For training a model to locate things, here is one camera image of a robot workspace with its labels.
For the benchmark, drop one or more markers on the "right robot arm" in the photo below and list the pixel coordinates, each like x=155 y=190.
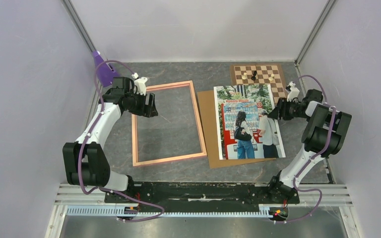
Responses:
x=323 y=136

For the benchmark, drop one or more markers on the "colourful printed photo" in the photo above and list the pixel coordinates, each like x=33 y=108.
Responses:
x=243 y=127

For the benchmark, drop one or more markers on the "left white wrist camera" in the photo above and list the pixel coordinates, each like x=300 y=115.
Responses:
x=139 y=84

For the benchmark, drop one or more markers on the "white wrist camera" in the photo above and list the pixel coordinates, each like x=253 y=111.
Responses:
x=293 y=91
x=139 y=84

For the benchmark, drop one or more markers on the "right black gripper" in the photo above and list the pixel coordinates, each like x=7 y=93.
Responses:
x=282 y=108

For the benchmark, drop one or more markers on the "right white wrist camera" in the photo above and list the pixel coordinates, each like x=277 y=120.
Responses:
x=293 y=91

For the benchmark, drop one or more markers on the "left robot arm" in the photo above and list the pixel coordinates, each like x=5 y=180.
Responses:
x=84 y=159

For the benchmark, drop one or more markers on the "wooden chessboard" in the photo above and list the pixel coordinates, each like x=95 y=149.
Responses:
x=264 y=70

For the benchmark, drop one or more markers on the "aluminium rail frame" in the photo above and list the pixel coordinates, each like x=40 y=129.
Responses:
x=71 y=202

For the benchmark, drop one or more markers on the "purple plastic wedge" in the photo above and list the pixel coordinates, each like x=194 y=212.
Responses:
x=106 y=72

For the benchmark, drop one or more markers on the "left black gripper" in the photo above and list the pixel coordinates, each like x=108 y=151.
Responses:
x=147 y=110

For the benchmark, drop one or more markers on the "wooden picture frame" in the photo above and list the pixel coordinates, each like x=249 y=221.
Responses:
x=175 y=133

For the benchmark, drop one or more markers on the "brown cardboard backing board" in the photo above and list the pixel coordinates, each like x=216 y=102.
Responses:
x=207 y=110

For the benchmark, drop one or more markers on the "black chess piece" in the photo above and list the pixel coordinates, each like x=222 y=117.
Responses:
x=254 y=75

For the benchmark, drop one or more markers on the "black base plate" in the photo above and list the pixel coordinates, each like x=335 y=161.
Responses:
x=205 y=197

